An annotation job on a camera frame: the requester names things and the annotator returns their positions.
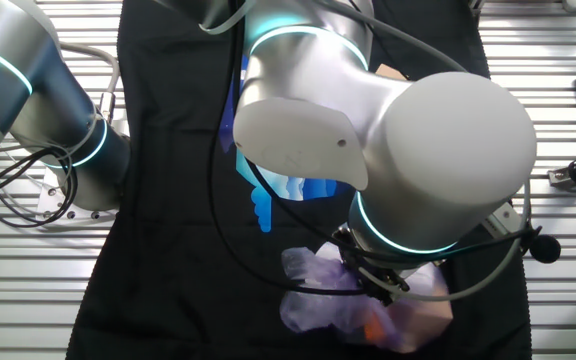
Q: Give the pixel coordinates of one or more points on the translucent purple plastic bag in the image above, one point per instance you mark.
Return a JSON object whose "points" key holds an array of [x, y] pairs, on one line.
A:
{"points": [[318, 310]]}

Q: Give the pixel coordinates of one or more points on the light wooden cube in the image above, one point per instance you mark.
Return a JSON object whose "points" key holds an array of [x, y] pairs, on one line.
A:
{"points": [[392, 73]]}

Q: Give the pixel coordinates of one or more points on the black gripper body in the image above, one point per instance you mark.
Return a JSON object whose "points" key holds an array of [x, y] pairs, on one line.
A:
{"points": [[355, 255]]}

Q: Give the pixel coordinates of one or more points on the black cloth with blue print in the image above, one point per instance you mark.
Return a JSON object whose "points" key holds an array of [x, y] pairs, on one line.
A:
{"points": [[168, 200]]}

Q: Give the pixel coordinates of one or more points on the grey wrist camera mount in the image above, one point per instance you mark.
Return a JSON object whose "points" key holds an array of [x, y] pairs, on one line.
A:
{"points": [[504, 220]]}

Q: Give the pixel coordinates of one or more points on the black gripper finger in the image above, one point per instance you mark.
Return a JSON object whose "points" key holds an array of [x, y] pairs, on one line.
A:
{"points": [[395, 290], [370, 286]]}

